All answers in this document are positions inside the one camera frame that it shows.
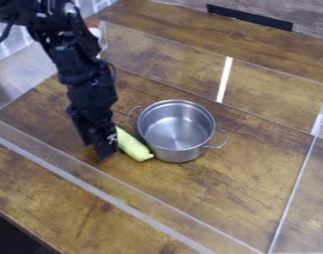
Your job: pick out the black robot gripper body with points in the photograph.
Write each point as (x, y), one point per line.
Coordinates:
(56, 27)

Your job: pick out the small stainless steel pot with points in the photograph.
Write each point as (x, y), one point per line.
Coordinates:
(178, 129)

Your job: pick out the black bar on table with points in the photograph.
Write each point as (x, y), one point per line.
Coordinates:
(248, 17)

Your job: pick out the white red toy mushroom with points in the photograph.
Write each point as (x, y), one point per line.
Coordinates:
(95, 32)

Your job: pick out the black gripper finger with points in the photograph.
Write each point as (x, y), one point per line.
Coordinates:
(104, 139)
(80, 127)

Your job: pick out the clear acrylic enclosure wall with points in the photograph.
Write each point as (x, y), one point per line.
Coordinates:
(247, 198)

